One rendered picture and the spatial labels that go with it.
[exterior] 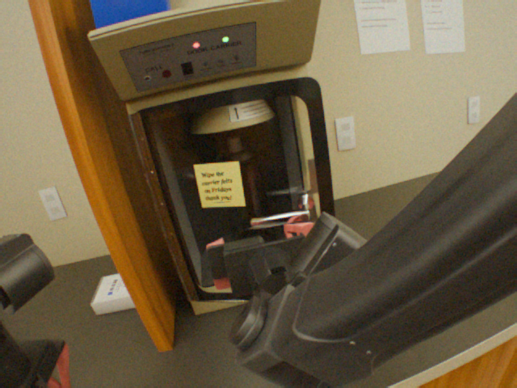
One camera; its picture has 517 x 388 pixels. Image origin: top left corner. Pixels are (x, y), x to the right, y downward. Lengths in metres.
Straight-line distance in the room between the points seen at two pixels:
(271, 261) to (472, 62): 1.26
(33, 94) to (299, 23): 0.86
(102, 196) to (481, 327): 0.69
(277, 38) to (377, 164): 0.80
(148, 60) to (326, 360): 0.42
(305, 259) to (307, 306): 0.10
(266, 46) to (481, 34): 1.14
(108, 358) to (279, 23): 0.70
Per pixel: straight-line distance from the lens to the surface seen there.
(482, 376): 0.85
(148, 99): 0.54
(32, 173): 1.15
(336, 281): 0.17
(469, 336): 0.63
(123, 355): 0.71
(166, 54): 0.46
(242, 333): 0.22
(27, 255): 0.36
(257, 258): 0.35
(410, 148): 1.26
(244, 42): 0.47
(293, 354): 0.19
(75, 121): 0.48
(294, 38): 0.49
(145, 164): 0.54
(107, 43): 0.45
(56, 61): 0.49
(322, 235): 0.27
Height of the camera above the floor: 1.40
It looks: 22 degrees down
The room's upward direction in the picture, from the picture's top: 11 degrees counter-clockwise
